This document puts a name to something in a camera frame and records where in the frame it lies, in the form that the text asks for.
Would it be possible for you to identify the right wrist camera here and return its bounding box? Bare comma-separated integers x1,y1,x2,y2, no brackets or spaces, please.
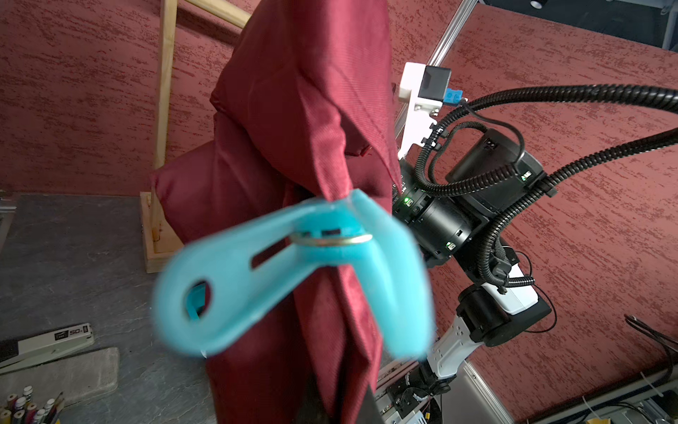
397,62,463,160

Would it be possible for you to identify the wooden clothes rack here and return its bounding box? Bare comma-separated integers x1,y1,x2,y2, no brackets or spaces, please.
139,0,251,274

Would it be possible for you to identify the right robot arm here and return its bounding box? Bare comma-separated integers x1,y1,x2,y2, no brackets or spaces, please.
379,85,677,423

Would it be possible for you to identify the maroon satin shirt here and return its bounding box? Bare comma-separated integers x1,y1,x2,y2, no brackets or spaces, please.
152,1,399,423

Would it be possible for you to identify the black stapler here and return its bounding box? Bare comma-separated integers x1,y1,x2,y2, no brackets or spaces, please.
1,323,95,375

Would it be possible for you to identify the grey metal tin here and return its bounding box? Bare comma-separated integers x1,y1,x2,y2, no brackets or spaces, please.
1,347,120,406

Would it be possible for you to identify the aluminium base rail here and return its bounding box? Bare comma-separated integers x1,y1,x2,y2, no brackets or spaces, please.
375,360,514,423

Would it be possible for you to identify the teal clothespin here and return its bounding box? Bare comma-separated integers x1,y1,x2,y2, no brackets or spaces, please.
152,189,435,358

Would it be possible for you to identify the yellow cup with tools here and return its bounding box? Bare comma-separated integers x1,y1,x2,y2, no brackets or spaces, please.
1,386,66,424

